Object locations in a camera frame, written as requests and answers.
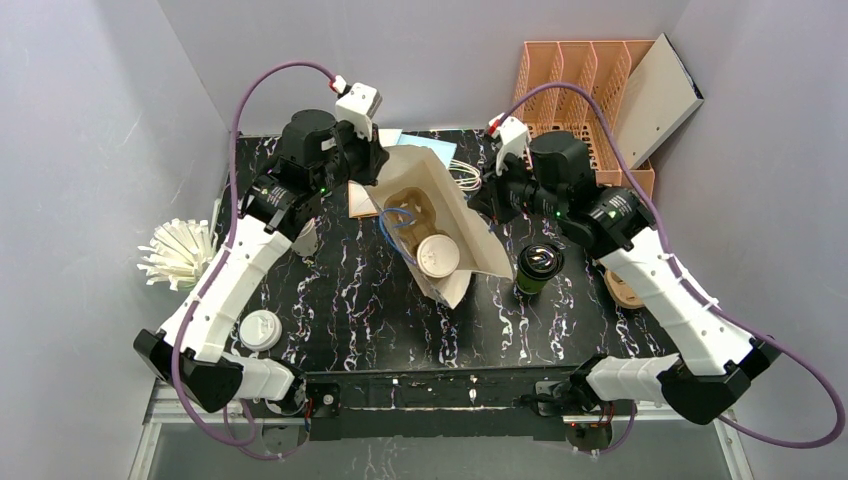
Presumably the purple cable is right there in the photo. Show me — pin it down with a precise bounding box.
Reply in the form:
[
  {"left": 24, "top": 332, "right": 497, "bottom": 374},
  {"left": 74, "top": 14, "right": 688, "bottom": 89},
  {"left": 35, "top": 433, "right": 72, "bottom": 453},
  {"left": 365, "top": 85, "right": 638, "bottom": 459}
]
[
  {"left": 170, "top": 60, "right": 349, "bottom": 462},
  {"left": 490, "top": 82, "right": 847, "bottom": 457}
]

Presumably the green cup of straws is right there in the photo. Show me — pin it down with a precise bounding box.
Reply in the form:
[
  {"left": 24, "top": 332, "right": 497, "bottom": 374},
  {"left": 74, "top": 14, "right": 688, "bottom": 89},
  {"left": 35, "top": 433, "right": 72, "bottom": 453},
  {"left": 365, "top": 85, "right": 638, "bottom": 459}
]
[{"left": 137, "top": 218, "right": 217, "bottom": 291}]

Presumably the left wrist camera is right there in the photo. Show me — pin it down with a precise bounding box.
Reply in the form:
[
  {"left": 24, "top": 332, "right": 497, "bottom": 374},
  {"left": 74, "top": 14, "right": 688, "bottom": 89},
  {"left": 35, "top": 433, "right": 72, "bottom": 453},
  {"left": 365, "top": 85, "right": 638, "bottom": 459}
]
[{"left": 330, "top": 75, "right": 383, "bottom": 141}]

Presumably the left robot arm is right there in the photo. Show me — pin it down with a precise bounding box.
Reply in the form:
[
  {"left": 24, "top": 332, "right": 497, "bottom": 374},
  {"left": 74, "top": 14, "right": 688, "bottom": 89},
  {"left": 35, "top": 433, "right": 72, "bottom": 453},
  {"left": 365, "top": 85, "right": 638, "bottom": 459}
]
[{"left": 133, "top": 109, "right": 389, "bottom": 413}]

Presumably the white cup lid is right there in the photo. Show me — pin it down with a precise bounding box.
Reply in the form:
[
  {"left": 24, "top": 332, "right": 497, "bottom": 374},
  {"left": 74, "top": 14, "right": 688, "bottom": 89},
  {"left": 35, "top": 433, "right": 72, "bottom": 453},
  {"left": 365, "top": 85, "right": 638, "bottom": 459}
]
[{"left": 416, "top": 234, "right": 461, "bottom": 279}]

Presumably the green cup with black lid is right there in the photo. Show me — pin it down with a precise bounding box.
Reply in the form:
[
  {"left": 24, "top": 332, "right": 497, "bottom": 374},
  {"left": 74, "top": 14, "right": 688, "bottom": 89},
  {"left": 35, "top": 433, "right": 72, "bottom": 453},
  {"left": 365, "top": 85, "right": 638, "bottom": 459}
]
[{"left": 515, "top": 243, "right": 564, "bottom": 295}]

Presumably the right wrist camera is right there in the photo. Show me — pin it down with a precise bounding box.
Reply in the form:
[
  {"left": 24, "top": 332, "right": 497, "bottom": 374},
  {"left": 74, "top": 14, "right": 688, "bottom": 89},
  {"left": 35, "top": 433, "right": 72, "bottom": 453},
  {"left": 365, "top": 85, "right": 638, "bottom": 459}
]
[{"left": 488, "top": 116, "right": 531, "bottom": 176}]

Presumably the stack of white paper cups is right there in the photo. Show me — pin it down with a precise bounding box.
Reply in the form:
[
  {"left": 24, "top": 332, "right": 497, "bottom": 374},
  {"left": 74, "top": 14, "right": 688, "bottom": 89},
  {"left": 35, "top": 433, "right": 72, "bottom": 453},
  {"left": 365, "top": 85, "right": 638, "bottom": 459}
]
[{"left": 291, "top": 219, "right": 318, "bottom": 258}]

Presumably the blue checkered paper bag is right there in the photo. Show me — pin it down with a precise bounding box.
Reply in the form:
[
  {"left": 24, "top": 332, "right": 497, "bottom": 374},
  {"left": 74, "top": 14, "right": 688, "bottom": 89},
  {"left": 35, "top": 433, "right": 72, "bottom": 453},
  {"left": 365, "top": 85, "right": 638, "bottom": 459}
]
[{"left": 365, "top": 145, "right": 513, "bottom": 308}]

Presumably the light blue envelope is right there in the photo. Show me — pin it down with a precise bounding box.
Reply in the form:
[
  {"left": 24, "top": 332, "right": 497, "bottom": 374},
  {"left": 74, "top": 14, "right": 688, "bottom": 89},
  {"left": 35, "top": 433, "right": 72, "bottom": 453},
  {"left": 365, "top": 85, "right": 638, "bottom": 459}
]
[{"left": 378, "top": 129, "right": 457, "bottom": 167}]

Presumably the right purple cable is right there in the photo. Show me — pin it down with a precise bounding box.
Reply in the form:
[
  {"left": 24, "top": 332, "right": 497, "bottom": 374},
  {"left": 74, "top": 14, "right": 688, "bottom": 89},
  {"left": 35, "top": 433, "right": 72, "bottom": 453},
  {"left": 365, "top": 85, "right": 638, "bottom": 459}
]
[{"left": 490, "top": 82, "right": 847, "bottom": 457}]

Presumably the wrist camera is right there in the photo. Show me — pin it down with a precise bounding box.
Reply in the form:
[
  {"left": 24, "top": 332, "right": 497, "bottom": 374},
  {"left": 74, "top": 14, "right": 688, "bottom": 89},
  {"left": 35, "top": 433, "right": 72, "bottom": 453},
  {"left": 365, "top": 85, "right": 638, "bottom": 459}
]
[
  {"left": 330, "top": 75, "right": 383, "bottom": 141},
  {"left": 488, "top": 116, "right": 531, "bottom": 176}
]

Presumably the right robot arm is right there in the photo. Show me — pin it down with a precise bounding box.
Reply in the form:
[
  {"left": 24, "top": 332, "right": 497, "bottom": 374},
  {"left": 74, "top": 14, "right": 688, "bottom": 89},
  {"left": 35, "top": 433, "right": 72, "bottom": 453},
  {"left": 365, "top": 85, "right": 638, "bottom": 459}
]
[{"left": 468, "top": 131, "right": 781, "bottom": 425}]

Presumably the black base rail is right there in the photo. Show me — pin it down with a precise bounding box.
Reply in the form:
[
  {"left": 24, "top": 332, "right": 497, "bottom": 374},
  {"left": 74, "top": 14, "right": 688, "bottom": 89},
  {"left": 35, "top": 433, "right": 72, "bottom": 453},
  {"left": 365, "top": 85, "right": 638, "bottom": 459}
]
[{"left": 241, "top": 370, "right": 617, "bottom": 442}]

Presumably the white board binder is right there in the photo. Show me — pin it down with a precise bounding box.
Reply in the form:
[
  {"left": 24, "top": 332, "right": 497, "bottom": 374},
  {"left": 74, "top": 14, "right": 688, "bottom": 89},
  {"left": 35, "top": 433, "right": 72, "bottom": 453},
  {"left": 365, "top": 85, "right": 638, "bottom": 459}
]
[{"left": 614, "top": 34, "right": 704, "bottom": 169}]

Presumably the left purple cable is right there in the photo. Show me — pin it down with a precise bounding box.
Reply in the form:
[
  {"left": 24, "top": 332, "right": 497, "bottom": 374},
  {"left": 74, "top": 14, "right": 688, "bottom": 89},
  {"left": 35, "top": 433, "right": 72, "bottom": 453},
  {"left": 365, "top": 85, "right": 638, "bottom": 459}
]
[{"left": 170, "top": 60, "right": 349, "bottom": 462}]

